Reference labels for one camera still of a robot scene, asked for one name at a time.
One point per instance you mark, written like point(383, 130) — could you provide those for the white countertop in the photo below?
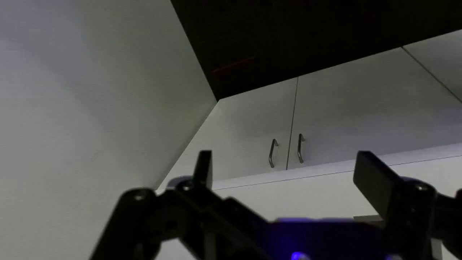
point(312, 171)

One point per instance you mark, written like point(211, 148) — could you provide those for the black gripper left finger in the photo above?
point(192, 221)

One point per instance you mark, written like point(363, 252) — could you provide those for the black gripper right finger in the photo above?
point(409, 211)

